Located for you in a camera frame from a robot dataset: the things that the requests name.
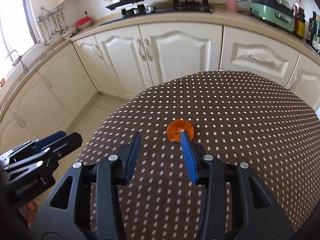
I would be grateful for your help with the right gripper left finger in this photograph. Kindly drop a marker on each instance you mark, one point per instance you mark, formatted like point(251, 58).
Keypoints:
point(84, 204)

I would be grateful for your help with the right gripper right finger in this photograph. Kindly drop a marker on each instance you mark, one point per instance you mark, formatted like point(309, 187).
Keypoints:
point(237, 203)

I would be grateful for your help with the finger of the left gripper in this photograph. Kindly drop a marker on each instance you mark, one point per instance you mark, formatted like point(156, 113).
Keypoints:
point(30, 148)
point(56, 150)

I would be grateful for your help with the orange peel piece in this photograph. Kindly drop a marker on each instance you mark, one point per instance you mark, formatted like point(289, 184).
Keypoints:
point(175, 129)

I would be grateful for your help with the kitchen window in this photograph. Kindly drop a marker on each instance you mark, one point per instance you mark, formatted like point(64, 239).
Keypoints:
point(16, 30)

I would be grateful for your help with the person left hand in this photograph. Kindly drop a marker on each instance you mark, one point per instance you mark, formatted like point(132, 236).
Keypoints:
point(32, 210)

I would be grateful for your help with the chrome sink faucet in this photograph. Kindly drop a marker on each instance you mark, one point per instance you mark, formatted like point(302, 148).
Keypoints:
point(19, 60)

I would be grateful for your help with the brown polka dot tablecloth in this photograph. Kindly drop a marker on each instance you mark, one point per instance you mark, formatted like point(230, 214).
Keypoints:
point(236, 116)

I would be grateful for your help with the hanging utensil rack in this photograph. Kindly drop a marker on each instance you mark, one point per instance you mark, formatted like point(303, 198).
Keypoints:
point(51, 22)

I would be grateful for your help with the red white bowl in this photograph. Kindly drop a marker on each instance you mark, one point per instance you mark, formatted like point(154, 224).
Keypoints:
point(83, 23)

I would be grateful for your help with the black gas stove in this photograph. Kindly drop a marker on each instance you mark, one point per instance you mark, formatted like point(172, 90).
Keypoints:
point(148, 7)

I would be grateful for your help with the dark oil bottle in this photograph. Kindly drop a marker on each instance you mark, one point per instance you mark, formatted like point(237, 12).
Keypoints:
point(312, 34)

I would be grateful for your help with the dark soy sauce bottle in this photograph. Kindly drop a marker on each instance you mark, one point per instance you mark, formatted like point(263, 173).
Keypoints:
point(299, 17)

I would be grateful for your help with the pink utensil cup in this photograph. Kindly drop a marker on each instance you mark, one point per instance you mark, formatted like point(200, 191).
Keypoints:
point(231, 5)

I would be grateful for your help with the green electric cooker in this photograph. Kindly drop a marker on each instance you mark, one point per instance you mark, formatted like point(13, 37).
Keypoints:
point(275, 12)

